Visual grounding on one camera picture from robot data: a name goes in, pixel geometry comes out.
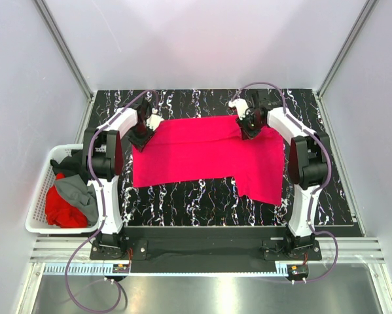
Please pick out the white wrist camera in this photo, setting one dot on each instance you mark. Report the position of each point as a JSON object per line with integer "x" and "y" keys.
{"x": 241, "y": 107}
{"x": 153, "y": 121}

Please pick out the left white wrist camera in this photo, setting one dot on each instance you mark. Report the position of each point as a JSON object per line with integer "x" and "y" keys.
{"x": 153, "y": 121}

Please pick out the aluminium frame post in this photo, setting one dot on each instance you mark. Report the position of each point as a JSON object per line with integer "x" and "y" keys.
{"x": 350, "y": 40}
{"x": 60, "y": 42}

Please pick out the pink t shirt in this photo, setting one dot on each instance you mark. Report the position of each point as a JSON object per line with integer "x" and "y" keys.
{"x": 191, "y": 149}

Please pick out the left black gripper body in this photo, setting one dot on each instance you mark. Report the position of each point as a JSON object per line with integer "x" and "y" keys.
{"x": 141, "y": 133}

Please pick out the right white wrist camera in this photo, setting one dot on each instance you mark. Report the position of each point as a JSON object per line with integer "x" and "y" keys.
{"x": 241, "y": 107}

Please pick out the aluminium rail profile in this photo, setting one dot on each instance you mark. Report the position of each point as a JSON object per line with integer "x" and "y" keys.
{"x": 350, "y": 249}

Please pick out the grey t shirt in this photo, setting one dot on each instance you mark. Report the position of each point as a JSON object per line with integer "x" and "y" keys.
{"x": 81, "y": 196}

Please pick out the left aluminium frame post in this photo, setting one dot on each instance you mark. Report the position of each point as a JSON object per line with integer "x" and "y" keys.
{"x": 60, "y": 42}

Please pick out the red t shirt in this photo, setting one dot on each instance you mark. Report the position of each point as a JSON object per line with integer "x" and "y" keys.
{"x": 63, "y": 211}

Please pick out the small connector board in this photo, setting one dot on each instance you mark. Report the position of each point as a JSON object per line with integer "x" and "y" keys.
{"x": 299, "y": 270}
{"x": 121, "y": 268}

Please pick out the white slotted cable duct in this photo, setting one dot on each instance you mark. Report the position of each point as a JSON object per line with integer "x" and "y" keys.
{"x": 176, "y": 269}

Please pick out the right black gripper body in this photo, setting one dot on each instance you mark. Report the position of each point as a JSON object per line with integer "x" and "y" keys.
{"x": 250, "y": 124}

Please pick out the black t shirt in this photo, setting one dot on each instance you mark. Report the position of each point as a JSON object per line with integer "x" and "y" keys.
{"x": 70, "y": 165}

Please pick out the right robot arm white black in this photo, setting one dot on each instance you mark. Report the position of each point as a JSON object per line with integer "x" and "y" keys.
{"x": 309, "y": 165}

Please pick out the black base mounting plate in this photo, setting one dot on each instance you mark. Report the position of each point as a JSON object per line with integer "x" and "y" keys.
{"x": 261, "y": 232}

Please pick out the white plastic laundry basket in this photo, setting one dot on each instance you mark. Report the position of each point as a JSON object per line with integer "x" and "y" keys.
{"x": 36, "y": 218}

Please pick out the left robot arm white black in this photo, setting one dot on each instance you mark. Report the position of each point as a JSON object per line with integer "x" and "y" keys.
{"x": 102, "y": 159}

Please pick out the right aluminium frame post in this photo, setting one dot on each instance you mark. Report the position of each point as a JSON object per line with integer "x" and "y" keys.
{"x": 350, "y": 40}

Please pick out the right small connector board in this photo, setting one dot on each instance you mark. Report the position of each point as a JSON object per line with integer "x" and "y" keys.
{"x": 299, "y": 270}

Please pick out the left small connector board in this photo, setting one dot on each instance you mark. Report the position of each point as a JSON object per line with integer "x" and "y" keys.
{"x": 121, "y": 268}

